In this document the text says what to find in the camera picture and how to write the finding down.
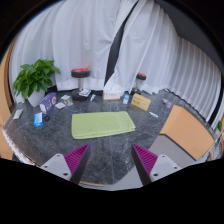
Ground yellow cardboard box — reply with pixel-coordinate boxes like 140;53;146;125
130;93;152;112

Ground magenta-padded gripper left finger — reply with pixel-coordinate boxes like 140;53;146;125
39;143;92;185

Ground small black and red dumbbell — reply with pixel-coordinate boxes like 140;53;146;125
129;72;148;96

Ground green plant in white pot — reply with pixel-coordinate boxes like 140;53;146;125
12;58;62;108

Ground large black and red dumbbell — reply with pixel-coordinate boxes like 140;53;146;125
70;67;92;102

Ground white curtain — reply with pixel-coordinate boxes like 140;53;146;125
8;0;123;104
104;0;223;123

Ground white blister pack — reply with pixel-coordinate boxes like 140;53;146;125
54;101;67;110

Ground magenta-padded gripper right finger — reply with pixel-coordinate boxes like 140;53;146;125
130;143;183;187

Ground light green towel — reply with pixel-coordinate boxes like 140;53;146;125
70;110;137;140

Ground white and blue flat box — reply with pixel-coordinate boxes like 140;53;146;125
78;88;92;98

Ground orange wooden cabinet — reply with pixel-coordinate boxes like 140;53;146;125
148;104;216;164

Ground purple cardboard box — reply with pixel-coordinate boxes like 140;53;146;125
39;92;58;116

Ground white and orange box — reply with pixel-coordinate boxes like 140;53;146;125
102;87;125;102

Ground white flat packet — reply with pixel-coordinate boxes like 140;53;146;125
12;108;25;121

